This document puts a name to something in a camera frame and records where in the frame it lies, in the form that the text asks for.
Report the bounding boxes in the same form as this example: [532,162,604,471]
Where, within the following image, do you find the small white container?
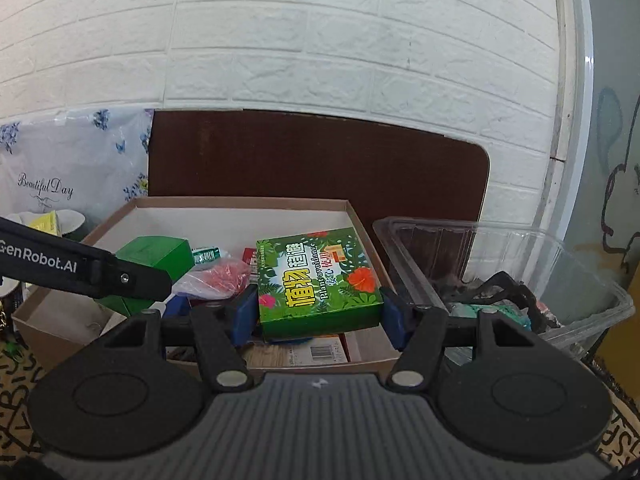
[0,280,27,312]

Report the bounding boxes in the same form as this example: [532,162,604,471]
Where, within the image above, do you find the brown cardboard box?
[11,196,404,376]

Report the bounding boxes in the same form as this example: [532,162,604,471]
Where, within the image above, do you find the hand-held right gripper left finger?
[100,284,261,394]

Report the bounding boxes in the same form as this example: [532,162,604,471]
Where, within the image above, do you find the teal packet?
[450,302,531,327]

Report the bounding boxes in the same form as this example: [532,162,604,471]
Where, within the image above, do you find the clear bag red contents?
[172,255,253,301]

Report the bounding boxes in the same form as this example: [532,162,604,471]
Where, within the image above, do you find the yellow green small box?
[27,211,63,237]

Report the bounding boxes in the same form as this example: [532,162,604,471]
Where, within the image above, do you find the blue packet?
[165,295,193,318]

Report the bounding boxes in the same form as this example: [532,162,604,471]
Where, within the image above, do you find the green floral printed box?
[256,227,385,341]

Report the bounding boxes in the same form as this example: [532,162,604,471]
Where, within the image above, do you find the clear plastic container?
[372,216,636,367]

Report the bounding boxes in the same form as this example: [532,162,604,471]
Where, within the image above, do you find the white blue-flowered plastic bag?
[0,107,155,241]

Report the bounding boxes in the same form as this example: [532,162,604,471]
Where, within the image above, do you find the white bowl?
[5,210,88,241]

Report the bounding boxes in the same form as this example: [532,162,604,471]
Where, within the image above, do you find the red packet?
[242,247,261,287]

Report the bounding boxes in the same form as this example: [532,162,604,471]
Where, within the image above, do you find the white door frame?
[547,0,598,243]

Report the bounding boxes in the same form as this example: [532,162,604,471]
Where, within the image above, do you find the black tangled cable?
[440,270,556,333]

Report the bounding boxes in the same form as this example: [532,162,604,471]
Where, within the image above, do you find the dark brown board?
[147,108,491,241]

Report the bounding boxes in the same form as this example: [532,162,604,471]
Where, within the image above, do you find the white barcode box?
[240,332,351,366]

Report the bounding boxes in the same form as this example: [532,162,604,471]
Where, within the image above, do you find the painted glass panel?
[565,0,640,361]

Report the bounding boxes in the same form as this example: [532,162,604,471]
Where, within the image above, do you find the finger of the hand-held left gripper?
[98,258,174,304]

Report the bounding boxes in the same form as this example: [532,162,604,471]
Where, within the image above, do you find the dark green carton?
[95,236,195,317]

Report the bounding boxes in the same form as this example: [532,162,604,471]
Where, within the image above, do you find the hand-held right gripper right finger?
[379,286,540,391]

